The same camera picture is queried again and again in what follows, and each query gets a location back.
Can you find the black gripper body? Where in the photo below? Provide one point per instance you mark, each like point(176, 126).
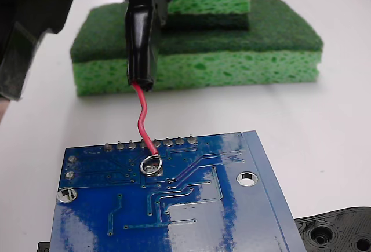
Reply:
point(32, 5)

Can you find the small green sponge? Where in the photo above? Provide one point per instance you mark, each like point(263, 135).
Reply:
point(208, 0)

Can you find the black plastic part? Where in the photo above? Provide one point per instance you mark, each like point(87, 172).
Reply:
point(336, 229)

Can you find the blue circuit board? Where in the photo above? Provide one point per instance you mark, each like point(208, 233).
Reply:
point(185, 205)

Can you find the large green sponge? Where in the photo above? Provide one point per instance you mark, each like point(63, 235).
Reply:
point(232, 61)

